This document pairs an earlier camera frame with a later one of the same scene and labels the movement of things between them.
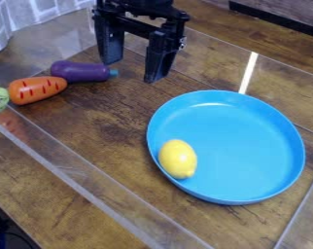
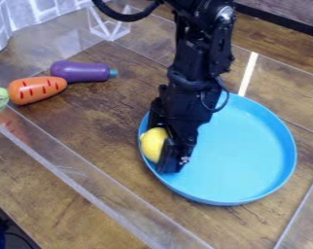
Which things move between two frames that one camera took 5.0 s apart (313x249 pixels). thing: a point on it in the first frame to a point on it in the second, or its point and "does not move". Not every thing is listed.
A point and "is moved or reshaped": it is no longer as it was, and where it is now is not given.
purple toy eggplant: [81, 72] does not move
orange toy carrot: [22, 90] does not move
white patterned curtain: [10, 15] does not move
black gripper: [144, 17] to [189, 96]
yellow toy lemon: [177, 159] is moved or reshaped
